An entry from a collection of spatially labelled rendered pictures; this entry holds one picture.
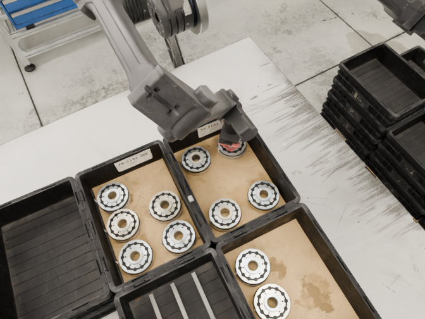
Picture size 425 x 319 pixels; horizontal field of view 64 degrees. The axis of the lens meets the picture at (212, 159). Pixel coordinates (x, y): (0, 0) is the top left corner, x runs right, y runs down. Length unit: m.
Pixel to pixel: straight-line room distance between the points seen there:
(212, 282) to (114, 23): 0.75
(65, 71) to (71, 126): 1.32
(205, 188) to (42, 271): 0.56
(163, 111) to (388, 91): 1.58
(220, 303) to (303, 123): 0.80
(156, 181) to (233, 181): 0.26
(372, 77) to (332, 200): 0.90
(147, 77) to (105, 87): 2.08
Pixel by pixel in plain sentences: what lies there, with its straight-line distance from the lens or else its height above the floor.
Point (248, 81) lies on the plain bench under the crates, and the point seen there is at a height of 0.70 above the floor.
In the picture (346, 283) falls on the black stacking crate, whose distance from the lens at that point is 1.06.
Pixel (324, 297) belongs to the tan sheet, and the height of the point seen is 0.83.
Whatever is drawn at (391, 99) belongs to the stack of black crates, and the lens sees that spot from 1.98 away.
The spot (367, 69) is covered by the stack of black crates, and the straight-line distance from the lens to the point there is 2.07.
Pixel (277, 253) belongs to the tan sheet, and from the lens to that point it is 1.10.
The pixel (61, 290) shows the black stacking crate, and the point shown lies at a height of 0.83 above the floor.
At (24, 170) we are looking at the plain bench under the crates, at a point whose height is 0.70.
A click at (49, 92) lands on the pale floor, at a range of 2.77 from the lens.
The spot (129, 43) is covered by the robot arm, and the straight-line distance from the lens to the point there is 0.63.
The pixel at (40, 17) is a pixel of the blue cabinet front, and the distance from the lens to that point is 2.78.
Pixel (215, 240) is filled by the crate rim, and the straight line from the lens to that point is 0.99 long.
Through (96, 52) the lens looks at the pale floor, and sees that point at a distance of 2.91.
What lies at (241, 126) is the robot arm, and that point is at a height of 1.08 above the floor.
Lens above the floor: 1.89
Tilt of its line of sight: 61 degrees down
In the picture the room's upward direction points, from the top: 4 degrees counter-clockwise
